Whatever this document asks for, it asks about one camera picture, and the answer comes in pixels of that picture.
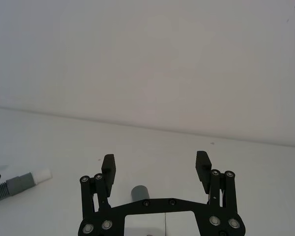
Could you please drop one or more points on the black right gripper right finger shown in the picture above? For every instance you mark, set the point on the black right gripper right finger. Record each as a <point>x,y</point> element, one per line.
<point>202,169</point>

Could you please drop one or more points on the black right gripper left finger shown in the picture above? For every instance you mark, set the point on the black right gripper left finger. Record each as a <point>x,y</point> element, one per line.
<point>108,172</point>

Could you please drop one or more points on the small grey cylinder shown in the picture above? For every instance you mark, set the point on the small grey cylinder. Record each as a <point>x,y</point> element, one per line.
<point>140,193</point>

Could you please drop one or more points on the white table cloth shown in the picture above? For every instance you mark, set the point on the white table cloth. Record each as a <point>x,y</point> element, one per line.
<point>162,147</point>

